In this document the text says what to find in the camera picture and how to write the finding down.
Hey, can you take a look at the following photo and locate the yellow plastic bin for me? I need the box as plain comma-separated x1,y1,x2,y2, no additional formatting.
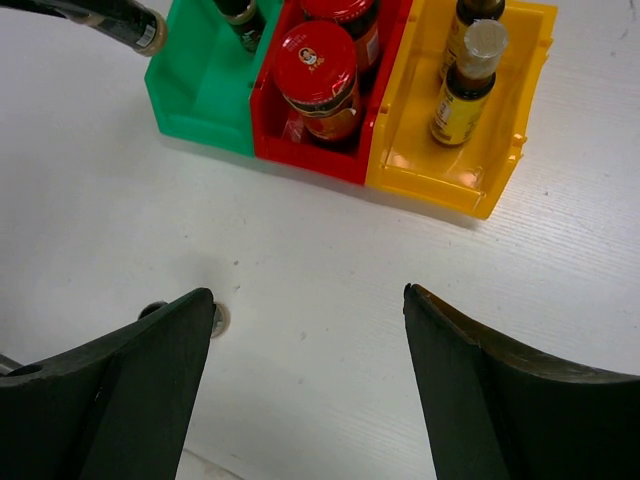
366,1,558,219

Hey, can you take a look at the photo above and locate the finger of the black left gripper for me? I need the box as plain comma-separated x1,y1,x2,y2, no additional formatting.
1,0,90,20

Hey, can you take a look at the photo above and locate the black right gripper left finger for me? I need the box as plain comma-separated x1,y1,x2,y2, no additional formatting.
1,288,216,479

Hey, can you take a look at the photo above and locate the yellow-label oil bottle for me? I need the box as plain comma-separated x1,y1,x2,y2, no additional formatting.
439,0,506,81
430,19,508,147

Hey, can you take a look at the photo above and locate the green plastic bin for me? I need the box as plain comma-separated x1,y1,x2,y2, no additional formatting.
145,1,283,157

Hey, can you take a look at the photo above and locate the red-lid chili sauce jar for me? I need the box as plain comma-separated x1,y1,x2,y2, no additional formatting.
301,0,380,74

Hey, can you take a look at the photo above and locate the red plastic bin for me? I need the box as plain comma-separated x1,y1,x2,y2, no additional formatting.
250,1,412,185

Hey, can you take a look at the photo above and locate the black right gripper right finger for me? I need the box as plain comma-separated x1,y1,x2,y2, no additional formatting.
403,284,639,479

